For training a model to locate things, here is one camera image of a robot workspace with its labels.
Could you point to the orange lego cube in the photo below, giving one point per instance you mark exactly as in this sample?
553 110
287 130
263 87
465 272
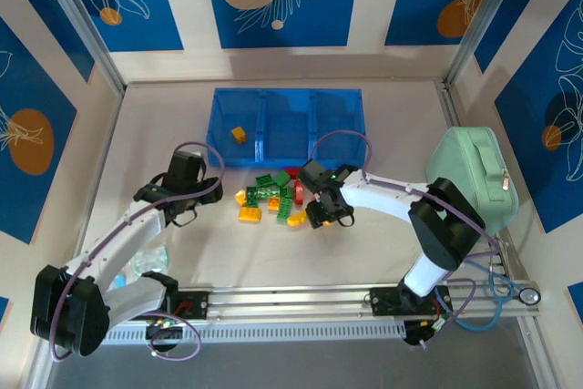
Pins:
239 135

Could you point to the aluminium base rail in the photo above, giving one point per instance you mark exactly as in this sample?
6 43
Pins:
296 300

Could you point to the orange lego brick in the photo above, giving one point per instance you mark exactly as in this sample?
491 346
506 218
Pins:
274 203

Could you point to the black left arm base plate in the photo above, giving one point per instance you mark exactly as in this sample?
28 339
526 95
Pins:
196 304

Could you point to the green lego brick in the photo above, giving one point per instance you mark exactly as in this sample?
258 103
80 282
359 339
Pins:
285 210
268 191
287 192
282 178
263 178
252 195

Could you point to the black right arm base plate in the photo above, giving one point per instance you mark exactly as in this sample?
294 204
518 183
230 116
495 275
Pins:
382 300

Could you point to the silver round roller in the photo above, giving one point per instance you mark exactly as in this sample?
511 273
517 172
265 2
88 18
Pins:
529 296

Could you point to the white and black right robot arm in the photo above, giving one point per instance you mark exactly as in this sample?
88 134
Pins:
387 197

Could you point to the black electronics board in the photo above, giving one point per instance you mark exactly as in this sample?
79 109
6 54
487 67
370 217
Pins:
412 334
159 332

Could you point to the aluminium frame post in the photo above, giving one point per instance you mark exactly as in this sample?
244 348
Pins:
483 20
82 20

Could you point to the blue three-compartment plastic bin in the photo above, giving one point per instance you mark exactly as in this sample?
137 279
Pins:
282 120

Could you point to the yellow rounded lego piece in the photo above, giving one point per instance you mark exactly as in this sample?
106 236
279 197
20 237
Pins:
297 218

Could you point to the mint green zip case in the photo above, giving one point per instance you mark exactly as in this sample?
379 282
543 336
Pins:
473 166

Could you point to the red arch lego brick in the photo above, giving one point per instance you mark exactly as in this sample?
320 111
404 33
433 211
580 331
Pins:
293 172

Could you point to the yellow lego brick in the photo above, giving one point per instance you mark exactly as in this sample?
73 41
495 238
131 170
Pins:
251 214
240 197

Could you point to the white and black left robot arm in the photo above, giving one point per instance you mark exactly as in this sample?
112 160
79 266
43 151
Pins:
127 234

